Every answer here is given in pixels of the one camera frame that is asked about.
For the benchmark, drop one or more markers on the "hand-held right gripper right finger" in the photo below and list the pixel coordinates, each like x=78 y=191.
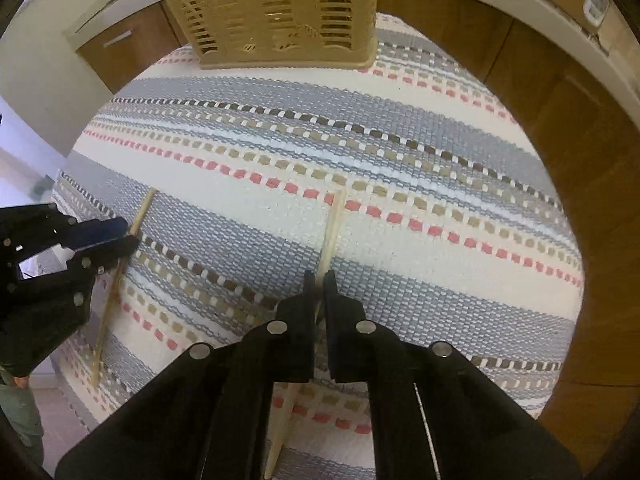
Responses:
x=345 y=320

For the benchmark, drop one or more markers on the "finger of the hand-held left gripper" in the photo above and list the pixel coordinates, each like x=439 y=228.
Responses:
x=112 y=251
x=102 y=230

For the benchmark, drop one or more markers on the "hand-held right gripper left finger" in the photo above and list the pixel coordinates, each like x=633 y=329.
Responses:
x=300 y=320

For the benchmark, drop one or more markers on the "wooden chopstick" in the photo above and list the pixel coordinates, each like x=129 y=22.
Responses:
x=107 y=320
x=332 y=232

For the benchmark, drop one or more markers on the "tan plastic slotted basket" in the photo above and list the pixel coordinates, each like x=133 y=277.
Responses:
x=260 y=20

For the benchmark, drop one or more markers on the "person's green trousers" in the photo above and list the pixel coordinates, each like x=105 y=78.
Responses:
x=20 y=420

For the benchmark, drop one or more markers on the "striped woven table mat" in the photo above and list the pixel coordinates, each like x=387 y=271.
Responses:
x=400 y=185

